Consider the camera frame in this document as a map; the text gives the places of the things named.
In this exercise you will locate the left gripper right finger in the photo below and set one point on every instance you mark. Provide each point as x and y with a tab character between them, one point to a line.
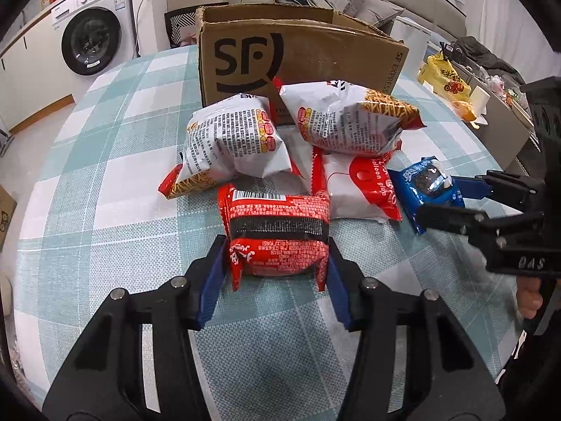
445	376

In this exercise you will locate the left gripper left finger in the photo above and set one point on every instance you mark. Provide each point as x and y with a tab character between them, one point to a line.
102	376

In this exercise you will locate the blue Oreo packet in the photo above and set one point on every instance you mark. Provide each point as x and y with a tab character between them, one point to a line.
423	182

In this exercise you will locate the red snack pack with barcode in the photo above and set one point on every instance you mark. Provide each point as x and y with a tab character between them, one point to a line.
275	234

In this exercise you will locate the right hand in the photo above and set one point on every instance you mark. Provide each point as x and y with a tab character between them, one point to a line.
528	297

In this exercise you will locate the checked teal tablecloth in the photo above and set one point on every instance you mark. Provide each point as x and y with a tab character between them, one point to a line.
273	349

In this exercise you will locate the white red snack bag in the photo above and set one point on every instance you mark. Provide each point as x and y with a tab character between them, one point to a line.
358	187

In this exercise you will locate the yellow plastic bag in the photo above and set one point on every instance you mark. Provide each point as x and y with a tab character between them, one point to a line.
441	75

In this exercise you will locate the small cardboard box on floor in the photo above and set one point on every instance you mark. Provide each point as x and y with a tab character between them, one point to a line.
7	207

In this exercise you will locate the red noodle snack bag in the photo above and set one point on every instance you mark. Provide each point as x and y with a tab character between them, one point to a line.
341	117

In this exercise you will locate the white kitchen cabinet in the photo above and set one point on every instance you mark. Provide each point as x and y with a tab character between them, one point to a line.
33	74

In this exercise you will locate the SF Express cardboard box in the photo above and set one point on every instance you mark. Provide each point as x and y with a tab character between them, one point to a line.
244	48

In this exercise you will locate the white washing machine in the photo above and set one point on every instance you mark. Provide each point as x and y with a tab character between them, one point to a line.
95	35

